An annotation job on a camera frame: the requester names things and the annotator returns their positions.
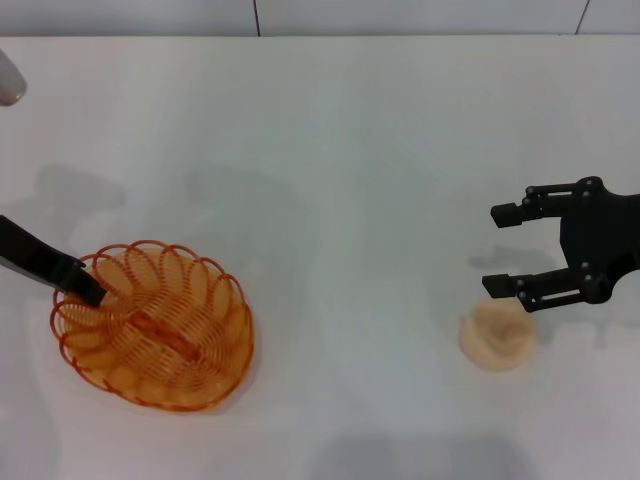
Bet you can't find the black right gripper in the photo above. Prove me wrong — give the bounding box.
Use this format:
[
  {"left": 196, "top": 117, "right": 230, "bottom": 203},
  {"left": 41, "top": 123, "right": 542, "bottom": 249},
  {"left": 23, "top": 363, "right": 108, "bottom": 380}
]
[{"left": 480, "top": 175, "right": 640, "bottom": 314}]

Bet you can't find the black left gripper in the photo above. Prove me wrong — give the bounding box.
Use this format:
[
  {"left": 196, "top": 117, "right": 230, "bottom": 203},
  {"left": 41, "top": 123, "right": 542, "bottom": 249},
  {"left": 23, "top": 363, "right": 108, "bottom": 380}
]
[{"left": 0, "top": 214, "right": 108, "bottom": 308}]

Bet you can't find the round beige bread bun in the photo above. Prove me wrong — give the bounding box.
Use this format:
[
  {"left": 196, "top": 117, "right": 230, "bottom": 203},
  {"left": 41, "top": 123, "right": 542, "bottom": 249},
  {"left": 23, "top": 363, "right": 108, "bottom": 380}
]
[{"left": 459, "top": 298, "right": 538, "bottom": 373}]

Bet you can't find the orange oval wire basket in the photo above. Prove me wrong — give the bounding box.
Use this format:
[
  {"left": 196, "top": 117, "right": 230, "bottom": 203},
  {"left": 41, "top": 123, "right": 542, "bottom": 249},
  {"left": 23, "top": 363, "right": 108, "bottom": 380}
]
[{"left": 49, "top": 239, "right": 257, "bottom": 414}]

